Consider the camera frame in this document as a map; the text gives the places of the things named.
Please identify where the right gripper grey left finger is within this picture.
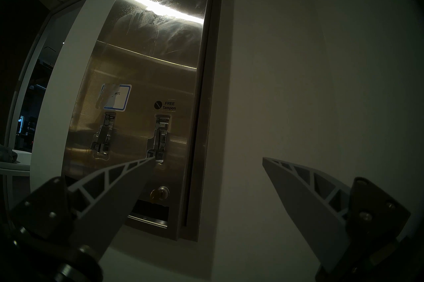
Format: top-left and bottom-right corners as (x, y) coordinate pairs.
(10, 156), (156, 282)

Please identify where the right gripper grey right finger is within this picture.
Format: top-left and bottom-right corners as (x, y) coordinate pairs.
(262, 157), (411, 273)

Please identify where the brass dispenser key lock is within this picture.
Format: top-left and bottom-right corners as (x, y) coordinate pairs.
(150, 186), (170, 201)

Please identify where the chrome dispenser lever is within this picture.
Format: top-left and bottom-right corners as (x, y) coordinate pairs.
(90, 112), (117, 156)
(146, 115), (172, 164)

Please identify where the white rectangular table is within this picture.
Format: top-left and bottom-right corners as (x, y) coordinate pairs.
(0, 150), (32, 212)

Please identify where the grey cleaning cloth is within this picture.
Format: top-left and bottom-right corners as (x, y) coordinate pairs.
(0, 143), (19, 164)

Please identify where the stainless steel wall dispenser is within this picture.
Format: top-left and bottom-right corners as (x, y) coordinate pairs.
(61, 0), (227, 242)

